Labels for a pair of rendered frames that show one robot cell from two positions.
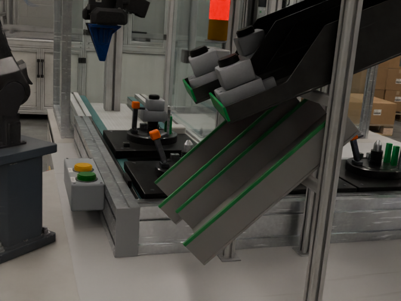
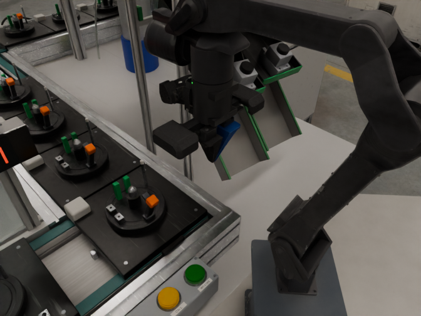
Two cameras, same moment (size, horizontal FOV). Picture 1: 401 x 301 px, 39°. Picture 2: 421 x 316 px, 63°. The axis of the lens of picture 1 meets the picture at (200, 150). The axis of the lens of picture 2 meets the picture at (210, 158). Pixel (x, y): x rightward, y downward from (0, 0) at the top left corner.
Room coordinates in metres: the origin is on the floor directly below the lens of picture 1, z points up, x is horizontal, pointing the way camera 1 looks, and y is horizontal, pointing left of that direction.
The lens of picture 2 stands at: (1.29, 0.58, 1.60)
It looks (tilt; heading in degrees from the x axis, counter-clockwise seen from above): 41 degrees down; 243
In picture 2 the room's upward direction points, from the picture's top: straight up
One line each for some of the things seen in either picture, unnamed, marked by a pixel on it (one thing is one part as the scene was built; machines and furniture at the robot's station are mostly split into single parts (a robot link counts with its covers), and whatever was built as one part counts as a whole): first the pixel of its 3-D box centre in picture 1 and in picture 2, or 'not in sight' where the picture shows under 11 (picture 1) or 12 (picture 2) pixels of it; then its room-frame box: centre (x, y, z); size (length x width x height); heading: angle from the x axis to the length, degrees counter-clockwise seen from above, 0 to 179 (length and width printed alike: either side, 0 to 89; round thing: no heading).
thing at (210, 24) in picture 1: (218, 30); not in sight; (1.42, -0.02, 1.28); 0.05 x 0.05 x 0.05
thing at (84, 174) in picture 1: (86, 178); (195, 274); (1.15, 0.24, 0.96); 0.04 x 0.04 x 0.02
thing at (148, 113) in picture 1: (157, 107); not in sight; (1.53, 0.13, 1.06); 0.08 x 0.04 x 0.07; 108
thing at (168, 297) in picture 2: (83, 169); (168, 298); (1.21, 0.26, 0.96); 0.04 x 0.04 x 0.02
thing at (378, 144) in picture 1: (376, 155); (38, 115); (1.36, -0.44, 1.01); 0.24 x 0.24 x 0.13; 18
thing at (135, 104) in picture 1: (138, 115); not in sight; (1.51, 0.18, 1.04); 0.04 x 0.02 x 0.08; 108
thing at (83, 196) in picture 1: (83, 182); (170, 306); (1.21, 0.26, 0.93); 0.21 x 0.07 x 0.06; 18
